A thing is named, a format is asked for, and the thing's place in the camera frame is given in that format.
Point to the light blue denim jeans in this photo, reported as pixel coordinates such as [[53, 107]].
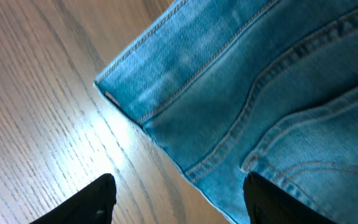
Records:
[[226, 88]]

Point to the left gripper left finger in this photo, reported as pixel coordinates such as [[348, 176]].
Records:
[[93, 204]]

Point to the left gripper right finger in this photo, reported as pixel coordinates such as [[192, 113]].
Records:
[[268, 204]]

